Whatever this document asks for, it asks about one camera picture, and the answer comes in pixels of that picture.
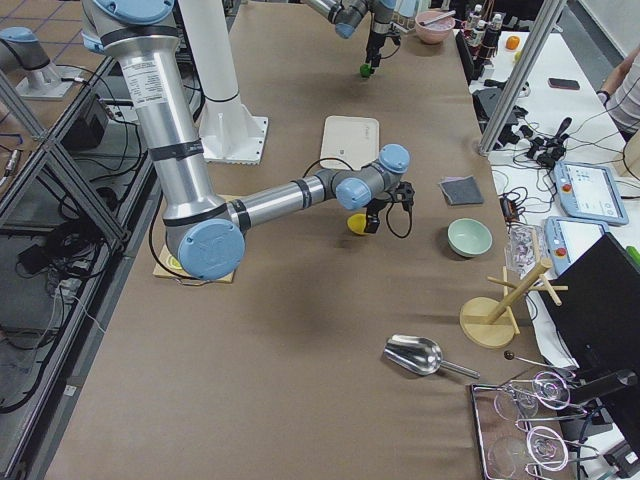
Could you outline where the metal scoop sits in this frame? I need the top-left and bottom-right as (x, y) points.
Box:
(384, 334), (480, 379)

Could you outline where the teach pendant tablet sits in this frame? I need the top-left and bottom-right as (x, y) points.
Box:
(544, 216), (609, 276)
(553, 161), (629, 226)

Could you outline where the mint green bowl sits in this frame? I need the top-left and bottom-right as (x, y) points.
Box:
(447, 218), (493, 258)

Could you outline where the grey folded cloth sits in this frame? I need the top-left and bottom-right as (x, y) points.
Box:
(439, 176), (484, 206)

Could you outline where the teach pendant tablet near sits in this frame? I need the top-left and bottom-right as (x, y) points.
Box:
(544, 216), (609, 276)

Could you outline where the pink bowl with ice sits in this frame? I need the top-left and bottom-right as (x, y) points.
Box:
(415, 10), (455, 45)

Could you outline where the wooden mug tree stand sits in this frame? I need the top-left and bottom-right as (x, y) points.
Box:
(459, 258), (569, 349)

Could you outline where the teach pendant tablet far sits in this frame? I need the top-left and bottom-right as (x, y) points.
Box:
(553, 161), (629, 226)

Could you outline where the black monitor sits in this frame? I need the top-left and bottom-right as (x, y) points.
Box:
(552, 232), (640, 396)

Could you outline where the aluminium frame post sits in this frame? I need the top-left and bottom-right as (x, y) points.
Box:
(478, 0), (567, 157)

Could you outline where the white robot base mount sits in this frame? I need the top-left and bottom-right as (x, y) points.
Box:
(199, 100), (269, 165)

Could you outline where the yellow lemon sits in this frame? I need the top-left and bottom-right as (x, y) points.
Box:
(347, 213), (367, 236)

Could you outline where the wooden cutting board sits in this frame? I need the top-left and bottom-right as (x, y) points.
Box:
(147, 194), (236, 287)

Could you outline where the green lime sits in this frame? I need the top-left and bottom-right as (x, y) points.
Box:
(359, 64), (374, 78)

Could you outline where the wire glass rack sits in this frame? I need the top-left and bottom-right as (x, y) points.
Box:
(470, 370), (600, 479)

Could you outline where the white rabbit tray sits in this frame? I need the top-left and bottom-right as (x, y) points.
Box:
(320, 115), (379, 170)

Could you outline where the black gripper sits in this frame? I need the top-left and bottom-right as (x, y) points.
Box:
(367, 19), (391, 75)
(364, 192), (400, 234)

